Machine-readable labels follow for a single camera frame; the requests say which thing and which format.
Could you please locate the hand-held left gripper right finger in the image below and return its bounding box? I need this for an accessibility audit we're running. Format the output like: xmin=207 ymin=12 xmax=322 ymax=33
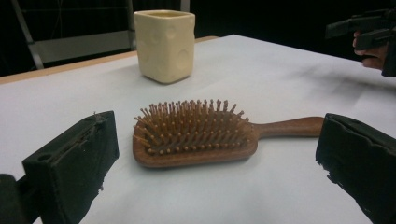
xmin=315 ymin=113 xmax=396 ymax=224

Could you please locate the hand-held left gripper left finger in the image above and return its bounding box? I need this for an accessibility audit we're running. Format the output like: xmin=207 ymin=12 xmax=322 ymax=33
xmin=21 ymin=110 xmax=120 ymax=224

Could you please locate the cream square cup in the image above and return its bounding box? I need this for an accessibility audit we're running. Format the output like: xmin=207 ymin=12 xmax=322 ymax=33
xmin=133 ymin=8 xmax=196 ymax=85

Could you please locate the white table sheet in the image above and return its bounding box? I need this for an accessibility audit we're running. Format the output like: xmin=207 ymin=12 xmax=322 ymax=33
xmin=0 ymin=34 xmax=396 ymax=224

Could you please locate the grey metal stand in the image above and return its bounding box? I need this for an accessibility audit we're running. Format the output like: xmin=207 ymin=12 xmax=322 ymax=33
xmin=10 ymin=0 xmax=191 ymax=71

